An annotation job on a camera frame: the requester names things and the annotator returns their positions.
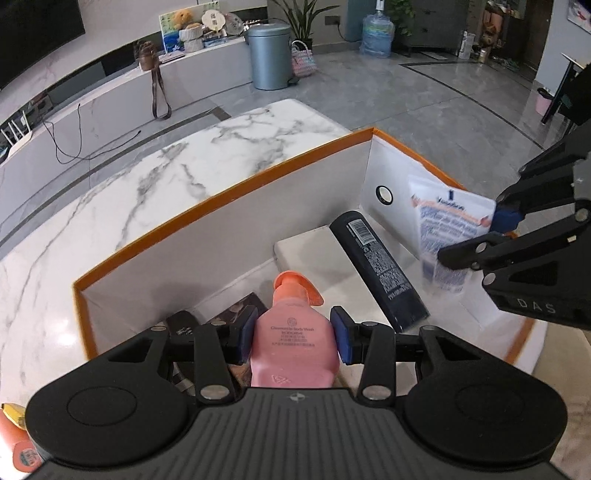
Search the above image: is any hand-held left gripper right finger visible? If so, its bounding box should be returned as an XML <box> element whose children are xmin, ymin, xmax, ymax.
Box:
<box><xmin>330</xmin><ymin>306</ymin><xmax>476</xmax><ymax>401</ymax></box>

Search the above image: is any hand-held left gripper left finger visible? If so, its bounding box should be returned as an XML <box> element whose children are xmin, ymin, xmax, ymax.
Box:
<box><xmin>104</xmin><ymin>307</ymin><xmax>259</xmax><ymax>402</ymax></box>

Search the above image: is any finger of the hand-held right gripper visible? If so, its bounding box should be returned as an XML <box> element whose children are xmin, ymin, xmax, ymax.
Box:
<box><xmin>436</xmin><ymin>210</ymin><xmax>591</xmax><ymax>330</ymax></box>
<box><xmin>490</xmin><ymin>134</ymin><xmax>591</xmax><ymax>234</ymax></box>

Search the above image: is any pink pump bottle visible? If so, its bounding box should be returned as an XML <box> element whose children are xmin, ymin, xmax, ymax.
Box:
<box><xmin>249</xmin><ymin>271</ymin><xmax>342</xmax><ymax>388</ymax></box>

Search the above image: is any white printed tube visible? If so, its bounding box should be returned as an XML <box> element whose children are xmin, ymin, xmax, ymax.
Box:
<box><xmin>407</xmin><ymin>175</ymin><xmax>499</xmax><ymax>294</ymax></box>

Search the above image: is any black bottle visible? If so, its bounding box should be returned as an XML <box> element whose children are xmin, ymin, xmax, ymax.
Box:
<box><xmin>329</xmin><ymin>210</ymin><xmax>431</xmax><ymax>333</ymax></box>

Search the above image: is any white rectangular box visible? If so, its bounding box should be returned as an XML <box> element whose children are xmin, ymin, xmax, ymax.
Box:
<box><xmin>273</xmin><ymin>225</ymin><xmax>490</xmax><ymax>333</ymax></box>

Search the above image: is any orange storage box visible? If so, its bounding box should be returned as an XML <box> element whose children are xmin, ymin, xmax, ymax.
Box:
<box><xmin>73</xmin><ymin>128</ymin><xmax>550</xmax><ymax>398</ymax></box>

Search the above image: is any dark picture box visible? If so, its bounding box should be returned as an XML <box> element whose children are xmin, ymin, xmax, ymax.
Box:
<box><xmin>212</xmin><ymin>292</ymin><xmax>269</xmax><ymax>333</ymax></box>

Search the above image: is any pink bin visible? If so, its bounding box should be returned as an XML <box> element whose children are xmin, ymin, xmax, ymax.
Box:
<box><xmin>536</xmin><ymin>87</ymin><xmax>555</xmax><ymax>121</ymax></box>

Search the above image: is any white carton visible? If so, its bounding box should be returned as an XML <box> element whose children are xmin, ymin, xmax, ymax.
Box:
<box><xmin>457</xmin><ymin>30</ymin><xmax>476</xmax><ymax>60</ymax></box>

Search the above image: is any grey cabinet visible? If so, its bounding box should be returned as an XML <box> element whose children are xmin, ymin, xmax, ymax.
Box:
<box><xmin>406</xmin><ymin>0</ymin><xmax>476</xmax><ymax>51</ymax></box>

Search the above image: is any green potted plant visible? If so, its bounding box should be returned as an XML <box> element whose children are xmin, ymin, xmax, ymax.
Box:
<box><xmin>268</xmin><ymin>0</ymin><xmax>342</xmax><ymax>42</ymax></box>
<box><xmin>385</xmin><ymin>0</ymin><xmax>416</xmax><ymax>38</ymax></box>

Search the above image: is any blue water jug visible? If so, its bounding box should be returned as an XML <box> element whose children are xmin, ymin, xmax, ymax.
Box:
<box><xmin>359</xmin><ymin>11</ymin><xmax>396</xmax><ymax>58</ymax></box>

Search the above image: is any orange tube on table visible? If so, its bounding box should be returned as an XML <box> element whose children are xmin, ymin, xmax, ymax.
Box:
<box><xmin>0</xmin><ymin>408</ymin><xmax>47</xmax><ymax>474</ymax></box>

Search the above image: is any woven basket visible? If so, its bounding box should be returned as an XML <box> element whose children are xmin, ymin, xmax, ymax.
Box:
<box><xmin>290</xmin><ymin>40</ymin><xmax>319</xmax><ymax>80</ymax></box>

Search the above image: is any white marble cabinet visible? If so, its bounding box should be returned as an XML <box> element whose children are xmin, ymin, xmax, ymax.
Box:
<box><xmin>0</xmin><ymin>28</ymin><xmax>259</xmax><ymax>241</ymax></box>

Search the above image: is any grey trash can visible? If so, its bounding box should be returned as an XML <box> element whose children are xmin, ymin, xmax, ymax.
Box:
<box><xmin>246</xmin><ymin>23</ymin><xmax>301</xmax><ymax>91</ymax></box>

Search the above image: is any brown bag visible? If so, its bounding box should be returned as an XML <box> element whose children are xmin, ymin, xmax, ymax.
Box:
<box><xmin>134</xmin><ymin>39</ymin><xmax>172</xmax><ymax>121</ymax></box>

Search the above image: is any white pot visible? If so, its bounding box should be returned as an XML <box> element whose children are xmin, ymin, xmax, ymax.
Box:
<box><xmin>178</xmin><ymin>24</ymin><xmax>205</xmax><ymax>52</ymax></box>

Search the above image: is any landscape picture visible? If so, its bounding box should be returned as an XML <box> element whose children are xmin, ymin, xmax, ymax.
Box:
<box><xmin>158</xmin><ymin>7</ymin><xmax>204</xmax><ymax>54</ymax></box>

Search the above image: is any white router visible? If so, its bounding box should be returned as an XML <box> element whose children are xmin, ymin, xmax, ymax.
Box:
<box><xmin>0</xmin><ymin>108</ymin><xmax>31</xmax><ymax>148</ymax></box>

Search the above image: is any round white fan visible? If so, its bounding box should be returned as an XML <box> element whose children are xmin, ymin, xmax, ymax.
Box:
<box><xmin>201</xmin><ymin>2</ymin><xmax>229</xmax><ymax>33</ymax></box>

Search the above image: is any black television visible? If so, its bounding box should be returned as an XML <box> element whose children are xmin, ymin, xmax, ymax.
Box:
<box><xmin>0</xmin><ymin>0</ymin><xmax>87</xmax><ymax>90</ymax></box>

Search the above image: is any wall picture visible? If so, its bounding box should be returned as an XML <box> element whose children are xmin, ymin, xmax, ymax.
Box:
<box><xmin>567</xmin><ymin>0</ymin><xmax>591</xmax><ymax>26</ymax></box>

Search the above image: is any black cable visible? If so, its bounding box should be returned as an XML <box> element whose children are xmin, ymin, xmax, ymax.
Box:
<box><xmin>44</xmin><ymin>102</ymin><xmax>141</xmax><ymax>163</ymax></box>

